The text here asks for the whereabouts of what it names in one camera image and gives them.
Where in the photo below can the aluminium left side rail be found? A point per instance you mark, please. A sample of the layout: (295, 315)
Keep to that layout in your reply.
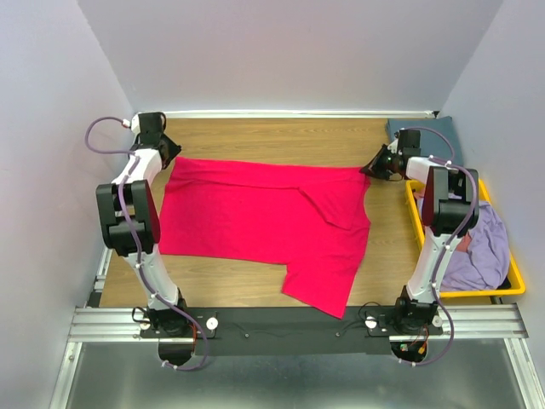
(106, 255)

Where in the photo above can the aluminium rail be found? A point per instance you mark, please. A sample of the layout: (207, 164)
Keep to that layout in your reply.
(115, 325)
(106, 255)

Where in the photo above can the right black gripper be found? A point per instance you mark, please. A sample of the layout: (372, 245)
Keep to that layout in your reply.
(373, 169)

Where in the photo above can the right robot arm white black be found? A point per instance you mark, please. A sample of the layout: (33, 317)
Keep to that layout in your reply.
(449, 209)

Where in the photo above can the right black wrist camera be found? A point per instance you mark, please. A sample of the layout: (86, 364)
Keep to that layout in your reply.
(408, 143)

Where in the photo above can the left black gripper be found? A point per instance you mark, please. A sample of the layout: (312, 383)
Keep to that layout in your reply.
(174, 148)

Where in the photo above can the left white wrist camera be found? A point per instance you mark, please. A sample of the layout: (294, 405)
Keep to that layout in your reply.
(133, 124)

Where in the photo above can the pink garment in bin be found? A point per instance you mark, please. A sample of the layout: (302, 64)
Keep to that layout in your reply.
(465, 242)

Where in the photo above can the aluminium front rail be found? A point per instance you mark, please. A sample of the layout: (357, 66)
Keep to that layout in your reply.
(115, 325)

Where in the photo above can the folded grey-blue t shirt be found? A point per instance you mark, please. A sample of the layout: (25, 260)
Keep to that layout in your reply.
(431, 144)

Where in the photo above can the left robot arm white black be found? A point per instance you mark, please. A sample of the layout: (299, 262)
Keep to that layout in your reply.
(130, 226)

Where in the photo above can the lavender t shirt in bin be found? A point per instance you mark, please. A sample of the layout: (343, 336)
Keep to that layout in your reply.
(486, 265)

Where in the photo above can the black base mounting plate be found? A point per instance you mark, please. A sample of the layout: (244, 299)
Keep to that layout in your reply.
(369, 329)

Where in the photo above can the red t shirt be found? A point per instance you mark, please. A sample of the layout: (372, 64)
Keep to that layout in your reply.
(309, 219)

